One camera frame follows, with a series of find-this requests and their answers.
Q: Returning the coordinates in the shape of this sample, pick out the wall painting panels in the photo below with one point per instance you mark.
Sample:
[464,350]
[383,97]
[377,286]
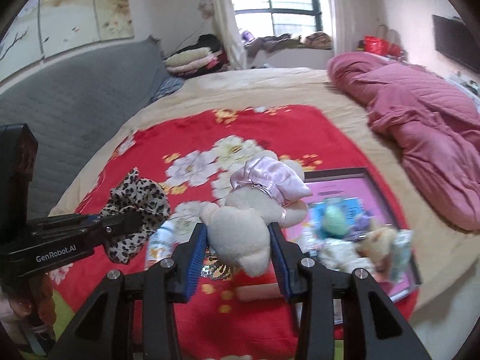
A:
[45,28]

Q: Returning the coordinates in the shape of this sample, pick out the grey quilted headboard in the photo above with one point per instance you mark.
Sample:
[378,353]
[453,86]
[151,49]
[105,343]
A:
[75,106]

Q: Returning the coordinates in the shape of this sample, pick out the red floral blanket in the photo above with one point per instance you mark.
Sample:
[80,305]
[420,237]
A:
[192,159]

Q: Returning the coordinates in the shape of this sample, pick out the green floral tissue pack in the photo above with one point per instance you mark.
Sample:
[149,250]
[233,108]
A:
[401,252]

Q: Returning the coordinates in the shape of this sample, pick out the white floral scrunchie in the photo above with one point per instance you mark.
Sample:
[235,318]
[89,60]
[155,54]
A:
[339,255]

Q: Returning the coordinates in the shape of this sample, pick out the clothes on window sill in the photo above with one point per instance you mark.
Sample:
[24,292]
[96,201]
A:
[286,41]

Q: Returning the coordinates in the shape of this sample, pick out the grey tray with pink book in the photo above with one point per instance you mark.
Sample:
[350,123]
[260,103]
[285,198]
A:
[361,199]

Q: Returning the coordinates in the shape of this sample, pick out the beige bed sheet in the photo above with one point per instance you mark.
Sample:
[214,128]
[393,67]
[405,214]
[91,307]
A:
[447,258]

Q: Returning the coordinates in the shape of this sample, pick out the white curtain left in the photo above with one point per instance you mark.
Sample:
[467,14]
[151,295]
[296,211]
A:
[224,23]

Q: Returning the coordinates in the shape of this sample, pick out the mint green sponge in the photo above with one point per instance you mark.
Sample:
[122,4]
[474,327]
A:
[334,220]

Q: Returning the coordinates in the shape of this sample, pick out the cream plush bear pink dress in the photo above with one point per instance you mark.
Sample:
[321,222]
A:
[265,190]

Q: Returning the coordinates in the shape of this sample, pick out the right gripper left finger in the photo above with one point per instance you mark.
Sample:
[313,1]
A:
[101,328]

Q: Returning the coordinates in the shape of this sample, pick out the white curtain right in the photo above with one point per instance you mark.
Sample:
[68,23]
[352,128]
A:
[343,26]

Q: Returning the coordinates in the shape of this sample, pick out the pink quilted comforter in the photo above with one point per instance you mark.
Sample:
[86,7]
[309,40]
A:
[435,124]

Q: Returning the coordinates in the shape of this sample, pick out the cream plush bear purple dress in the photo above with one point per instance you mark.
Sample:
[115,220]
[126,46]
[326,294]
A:
[376,243]

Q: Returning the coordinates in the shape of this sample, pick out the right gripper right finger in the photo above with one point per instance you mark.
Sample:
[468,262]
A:
[373,327]

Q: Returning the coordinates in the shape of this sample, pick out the stack of folded blankets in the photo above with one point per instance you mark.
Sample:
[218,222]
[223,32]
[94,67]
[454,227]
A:
[196,62]

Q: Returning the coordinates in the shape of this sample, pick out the leopard print scrunchie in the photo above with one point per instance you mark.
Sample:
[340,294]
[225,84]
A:
[143,206]

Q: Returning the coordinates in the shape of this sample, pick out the black wall television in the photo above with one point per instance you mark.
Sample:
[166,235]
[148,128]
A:
[453,39]

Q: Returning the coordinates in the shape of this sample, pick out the white orange supplement bottle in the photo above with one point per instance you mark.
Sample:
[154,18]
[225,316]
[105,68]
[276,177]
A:
[160,245]

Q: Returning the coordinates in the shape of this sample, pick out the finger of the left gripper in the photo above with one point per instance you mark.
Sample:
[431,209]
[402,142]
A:
[117,224]

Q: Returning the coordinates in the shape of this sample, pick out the window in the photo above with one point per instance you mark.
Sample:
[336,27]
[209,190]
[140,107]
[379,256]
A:
[264,18]

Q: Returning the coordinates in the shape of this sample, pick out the red gift bags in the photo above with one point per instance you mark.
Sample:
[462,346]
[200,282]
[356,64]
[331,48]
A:
[386,42]

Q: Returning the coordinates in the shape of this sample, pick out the white curtain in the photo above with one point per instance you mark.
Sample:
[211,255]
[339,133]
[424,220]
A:
[224,23]
[343,26]

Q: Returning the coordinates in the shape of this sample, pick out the blue patterned pillow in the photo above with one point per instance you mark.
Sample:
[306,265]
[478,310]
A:
[168,87]

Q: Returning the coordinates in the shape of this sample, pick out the red tissue box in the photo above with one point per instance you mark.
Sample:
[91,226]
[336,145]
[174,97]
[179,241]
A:
[235,283]

